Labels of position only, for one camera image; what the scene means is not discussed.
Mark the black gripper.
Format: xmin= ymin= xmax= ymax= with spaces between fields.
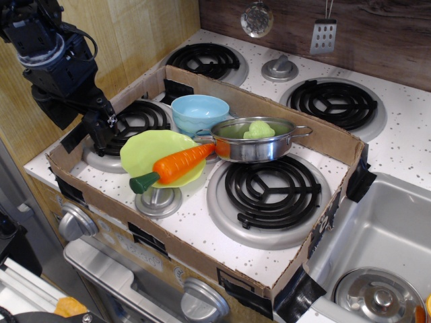
xmin=22 ymin=23 xmax=118 ymax=157

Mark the orange toy carrot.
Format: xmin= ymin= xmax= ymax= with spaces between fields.
xmin=129 ymin=143 xmax=216 ymax=194

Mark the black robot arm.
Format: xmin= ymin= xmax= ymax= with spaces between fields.
xmin=1 ymin=1 xmax=118 ymax=156

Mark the light green plastic plate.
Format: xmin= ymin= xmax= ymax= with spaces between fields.
xmin=120 ymin=130 xmax=206 ymax=188

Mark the front left black burner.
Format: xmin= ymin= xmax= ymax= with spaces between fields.
xmin=82 ymin=100 xmax=176 ymax=174

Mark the black burner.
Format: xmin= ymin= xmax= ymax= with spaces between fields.
xmin=82 ymin=100 xmax=176 ymax=174
xmin=207 ymin=155 xmax=331 ymax=250
xmin=160 ymin=43 xmax=248 ymax=87
xmin=279 ymin=77 xmax=387 ymax=142

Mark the light blue plastic bowl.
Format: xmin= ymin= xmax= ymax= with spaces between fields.
xmin=171 ymin=94 xmax=230 ymax=135

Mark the silver stovetop knob front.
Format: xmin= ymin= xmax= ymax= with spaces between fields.
xmin=135 ymin=187 xmax=183 ymax=219

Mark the silver stovetop knob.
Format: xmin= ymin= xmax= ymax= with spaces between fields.
xmin=261 ymin=55 xmax=299 ymax=82
xmin=135 ymin=187 xmax=183 ymax=219

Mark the left silver oven knob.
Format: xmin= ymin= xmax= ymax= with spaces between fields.
xmin=59 ymin=203 xmax=98 ymax=242

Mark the silver oven knob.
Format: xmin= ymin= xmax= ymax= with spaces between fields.
xmin=59 ymin=203 xmax=98 ymax=242
xmin=180 ymin=277 xmax=230 ymax=323

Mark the back left black burner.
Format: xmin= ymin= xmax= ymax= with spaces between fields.
xmin=160 ymin=43 xmax=248 ymax=87

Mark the small stainless steel pot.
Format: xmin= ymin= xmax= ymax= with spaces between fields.
xmin=195 ymin=116 xmax=313 ymax=163

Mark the light green toy vegetable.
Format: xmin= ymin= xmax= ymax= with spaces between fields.
xmin=243 ymin=120 xmax=275 ymax=139

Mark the brown cardboard fence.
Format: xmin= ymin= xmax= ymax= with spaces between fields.
xmin=46 ymin=65 xmax=377 ymax=320

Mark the orange object bottom left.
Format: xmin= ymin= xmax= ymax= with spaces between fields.
xmin=54 ymin=297 xmax=88 ymax=318

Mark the hanging silver skimmer ladle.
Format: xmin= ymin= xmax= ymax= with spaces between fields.
xmin=240 ymin=1 xmax=273 ymax=38

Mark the silver stovetop knob back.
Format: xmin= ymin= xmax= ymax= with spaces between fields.
xmin=261 ymin=55 xmax=299 ymax=82

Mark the front right black burner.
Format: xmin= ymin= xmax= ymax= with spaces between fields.
xmin=207 ymin=155 xmax=331 ymax=250

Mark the right silver oven knob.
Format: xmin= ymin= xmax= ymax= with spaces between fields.
xmin=180 ymin=277 xmax=230 ymax=323

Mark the hanging silver slotted spatula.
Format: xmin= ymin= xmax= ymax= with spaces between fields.
xmin=310 ymin=1 xmax=337 ymax=55

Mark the back right black burner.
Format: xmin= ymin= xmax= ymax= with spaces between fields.
xmin=279 ymin=77 xmax=387 ymax=142

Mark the stainless steel sink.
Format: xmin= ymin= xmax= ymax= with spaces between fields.
xmin=274 ymin=172 xmax=431 ymax=323

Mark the silver pot lid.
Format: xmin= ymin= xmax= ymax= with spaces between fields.
xmin=332 ymin=267 xmax=428 ymax=322

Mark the silver oven door handle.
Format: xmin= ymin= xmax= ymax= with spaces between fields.
xmin=63 ymin=239 xmax=185 ymax=322

